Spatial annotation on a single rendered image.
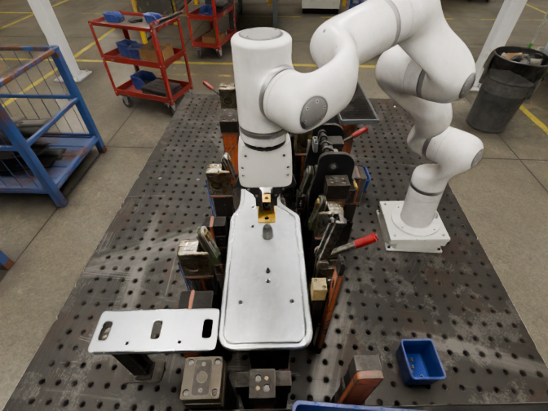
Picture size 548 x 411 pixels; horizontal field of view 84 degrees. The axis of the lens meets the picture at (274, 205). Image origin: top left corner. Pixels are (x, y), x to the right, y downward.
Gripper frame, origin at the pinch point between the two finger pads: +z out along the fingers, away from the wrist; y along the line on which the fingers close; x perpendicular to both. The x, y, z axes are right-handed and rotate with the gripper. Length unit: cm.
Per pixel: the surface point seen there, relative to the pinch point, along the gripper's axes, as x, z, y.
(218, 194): -38, 33, 18
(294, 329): 15.9, 27.2, -6.0
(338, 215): -0.9, 6.2, -16.1
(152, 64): -270, 69, 112
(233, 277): 1.6, 27.1, 9.4
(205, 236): -4.8, 17.4, 16.1
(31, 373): 15, 57, 73
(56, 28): -383, 65, 259
